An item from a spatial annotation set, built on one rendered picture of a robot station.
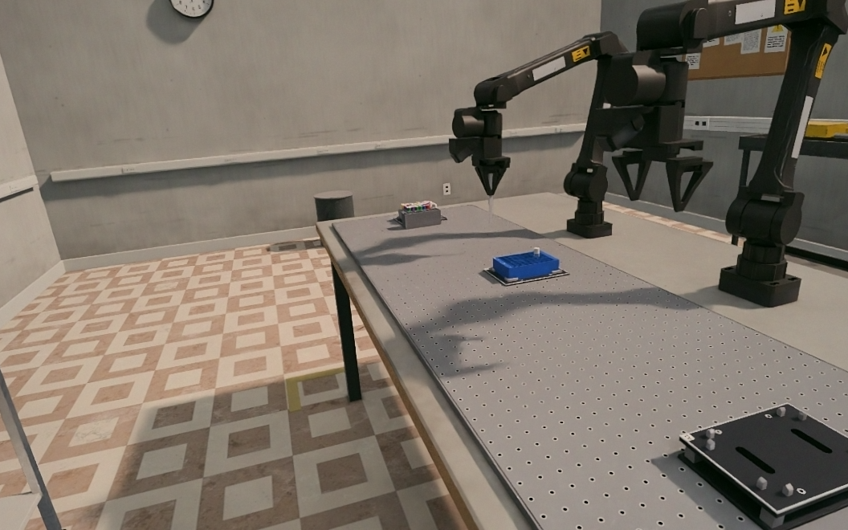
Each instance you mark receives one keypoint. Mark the blue tube carrier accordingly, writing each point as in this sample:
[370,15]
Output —
[525,265]

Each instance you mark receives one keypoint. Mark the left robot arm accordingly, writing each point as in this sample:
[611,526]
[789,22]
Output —
[643,78]

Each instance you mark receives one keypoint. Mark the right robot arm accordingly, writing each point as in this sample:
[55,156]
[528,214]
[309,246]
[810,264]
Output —
[472,122]

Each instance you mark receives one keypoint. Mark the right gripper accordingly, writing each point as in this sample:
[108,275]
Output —
[492,165]

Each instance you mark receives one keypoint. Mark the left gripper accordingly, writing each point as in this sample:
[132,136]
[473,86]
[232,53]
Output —
[643,153]

